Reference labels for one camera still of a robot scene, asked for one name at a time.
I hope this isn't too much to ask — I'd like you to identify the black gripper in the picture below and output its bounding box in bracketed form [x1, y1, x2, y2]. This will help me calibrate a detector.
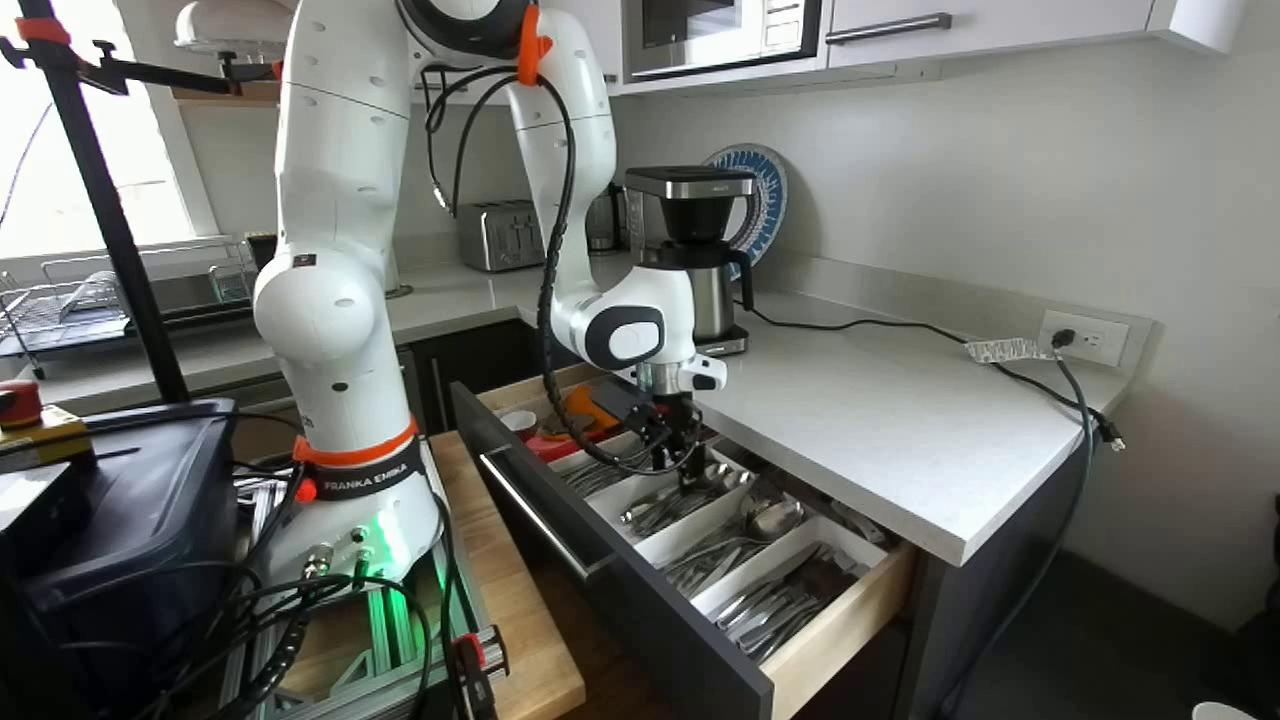
[630, 390, 711, 482]

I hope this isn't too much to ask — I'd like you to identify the dark drawer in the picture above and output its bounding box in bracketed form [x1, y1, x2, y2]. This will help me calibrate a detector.
[454, 376, 912, 720]

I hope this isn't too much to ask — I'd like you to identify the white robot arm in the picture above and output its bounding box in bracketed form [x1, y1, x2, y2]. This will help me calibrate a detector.
[176, 0, 730, 578]

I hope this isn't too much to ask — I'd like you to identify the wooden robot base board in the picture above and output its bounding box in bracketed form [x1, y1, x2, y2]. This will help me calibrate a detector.
[272, 426, 592, 720]

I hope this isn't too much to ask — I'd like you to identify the orange utensil in drawer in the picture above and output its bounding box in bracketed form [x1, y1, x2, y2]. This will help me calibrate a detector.
[523, 384, 621, 460]

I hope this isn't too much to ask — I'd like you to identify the white cutlery tray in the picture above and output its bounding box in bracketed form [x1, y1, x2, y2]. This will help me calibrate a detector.
[552, 434, 891, 664]

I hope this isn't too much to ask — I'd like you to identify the steel coffee maker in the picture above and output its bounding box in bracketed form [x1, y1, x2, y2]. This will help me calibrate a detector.
[623, 163, 752, 354]

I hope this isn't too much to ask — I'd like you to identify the blue white decorative plate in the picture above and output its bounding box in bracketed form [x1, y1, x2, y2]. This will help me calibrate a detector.
[711, 143, 794, 262]

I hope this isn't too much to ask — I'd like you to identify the silver toaster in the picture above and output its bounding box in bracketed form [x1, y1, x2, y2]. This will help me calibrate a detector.
[461, 198, 545, 273]

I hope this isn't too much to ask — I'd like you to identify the built-in microwave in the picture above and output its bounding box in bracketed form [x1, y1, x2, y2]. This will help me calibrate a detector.
[623, 0, 826, 80]

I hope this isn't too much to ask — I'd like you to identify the white upper cabinet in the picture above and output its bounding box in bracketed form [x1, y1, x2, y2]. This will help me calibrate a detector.
[826, 0, 1250, 68]

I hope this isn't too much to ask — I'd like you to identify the black equipment case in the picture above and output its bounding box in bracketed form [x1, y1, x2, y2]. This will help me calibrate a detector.
[22, 398, 238, 710]

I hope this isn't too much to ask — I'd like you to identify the black tripod pole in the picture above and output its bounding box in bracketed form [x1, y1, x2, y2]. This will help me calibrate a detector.
[4, 0, 253, 398]

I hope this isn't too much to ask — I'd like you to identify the black power cable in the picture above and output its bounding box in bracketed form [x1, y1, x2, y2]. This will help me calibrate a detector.
[741, 301, 1129, 720]

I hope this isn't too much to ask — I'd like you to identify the white wall outlet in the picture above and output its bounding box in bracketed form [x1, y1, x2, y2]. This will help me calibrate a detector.
[1041, 307, 1129, 368]

